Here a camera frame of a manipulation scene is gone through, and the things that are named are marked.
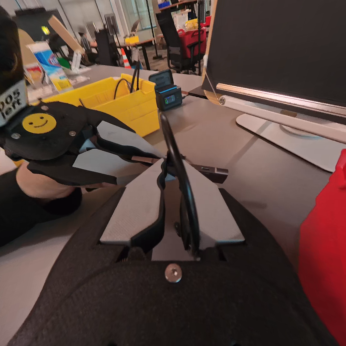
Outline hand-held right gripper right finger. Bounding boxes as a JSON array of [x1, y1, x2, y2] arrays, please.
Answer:
[[178, 159, 245, 252]]

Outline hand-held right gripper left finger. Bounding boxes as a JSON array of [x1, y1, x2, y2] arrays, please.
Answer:
[[99, 158, 166, 254]]

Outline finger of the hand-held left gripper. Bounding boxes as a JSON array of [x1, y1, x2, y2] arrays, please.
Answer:
[[72, 139, 163, 187], [95, 120, 166, 160]]

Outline yellow plastic bin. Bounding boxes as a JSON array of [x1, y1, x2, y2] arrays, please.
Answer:
[[32, 73, 161, 138]]

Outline black usb-c cable blue plugs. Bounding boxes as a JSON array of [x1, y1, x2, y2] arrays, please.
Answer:
[[159, 112, 201, 259]]

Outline red plastic bin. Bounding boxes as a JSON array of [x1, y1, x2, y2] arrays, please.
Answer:
[[298, 148, 346, 346]]

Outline person's left forearm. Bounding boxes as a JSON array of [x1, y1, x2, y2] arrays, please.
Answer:
[[0, 169, 83, 248]]

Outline person's left hand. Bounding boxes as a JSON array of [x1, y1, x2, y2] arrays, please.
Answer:
[[16, 162, 107, 202]]

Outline dark battery charger case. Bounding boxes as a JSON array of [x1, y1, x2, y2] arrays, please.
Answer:
[[148, 69, 183, 112]]

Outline disinfectant wipes canister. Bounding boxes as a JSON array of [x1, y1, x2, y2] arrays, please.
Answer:
[[26, 41, 74, 93]]

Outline white folding stand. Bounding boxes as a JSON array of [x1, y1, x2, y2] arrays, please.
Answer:
[[70, 51, 91, 74]]

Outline dark flat desk panel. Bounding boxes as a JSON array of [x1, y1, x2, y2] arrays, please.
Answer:
[[187, 85, 209, 99]]

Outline black office chair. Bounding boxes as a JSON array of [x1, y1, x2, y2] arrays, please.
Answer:
[[155, 10, 208, 75], [94, 28, 120, 67]]

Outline tan cardboard panel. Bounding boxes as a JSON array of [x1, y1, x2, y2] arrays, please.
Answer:
[[17, 28, 37, 67]]

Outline silver monitor stand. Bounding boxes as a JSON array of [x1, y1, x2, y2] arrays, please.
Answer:
[[235, 113, 346, 173]]

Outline long tan cardboard strip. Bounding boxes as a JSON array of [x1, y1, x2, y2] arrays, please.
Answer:
[[48, 15, 86, 55]]

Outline black floor lamp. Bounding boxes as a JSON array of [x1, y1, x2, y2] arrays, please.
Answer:
[[145, 0, 164, 60]]

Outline red tote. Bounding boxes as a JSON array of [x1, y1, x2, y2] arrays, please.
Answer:
[[177, 28, 208, 59]]

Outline black computer monitor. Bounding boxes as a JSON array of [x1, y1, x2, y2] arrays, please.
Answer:
[[201, 0, 346, 125]]

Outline coiled black cable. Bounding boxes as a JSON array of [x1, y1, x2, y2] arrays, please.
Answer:
[[113, 78, 133, 100]]

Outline black wall screen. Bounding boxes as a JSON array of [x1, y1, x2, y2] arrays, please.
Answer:
[[13, 8, 66, 41]]

